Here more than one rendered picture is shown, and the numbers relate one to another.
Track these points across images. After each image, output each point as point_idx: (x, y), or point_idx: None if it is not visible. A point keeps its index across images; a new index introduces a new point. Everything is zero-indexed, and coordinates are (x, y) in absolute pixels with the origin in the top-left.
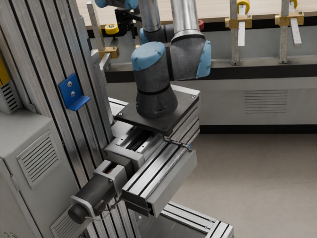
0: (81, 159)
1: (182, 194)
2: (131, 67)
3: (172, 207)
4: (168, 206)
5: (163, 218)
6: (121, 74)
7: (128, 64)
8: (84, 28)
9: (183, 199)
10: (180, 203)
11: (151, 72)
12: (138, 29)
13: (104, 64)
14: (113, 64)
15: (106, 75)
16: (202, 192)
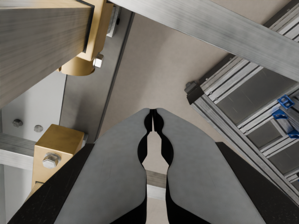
0: None
1: (213, 0)
2: (92, 75)
3: (297, 27)
4: (291, 31)
5: (298, 42)
6: (107, 102)
7: (67, 82)
8: None
9: (220, 1)
10: (225, 7)
11: None
12: (6, 81)
13: (151, 181)
14: (60, 121)
15: (98, 134)
16: None
